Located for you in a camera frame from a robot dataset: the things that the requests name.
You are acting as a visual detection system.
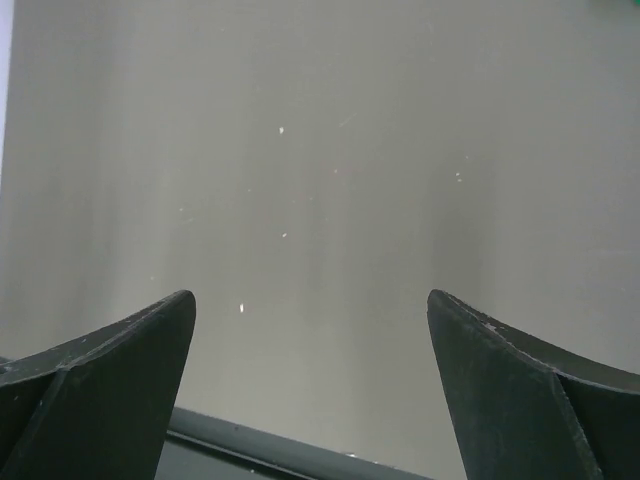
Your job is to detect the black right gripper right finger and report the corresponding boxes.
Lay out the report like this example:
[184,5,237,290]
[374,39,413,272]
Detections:
[427,290,639,479]

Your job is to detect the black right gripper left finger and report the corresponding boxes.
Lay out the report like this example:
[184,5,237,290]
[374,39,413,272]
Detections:
[1,290,196,479]

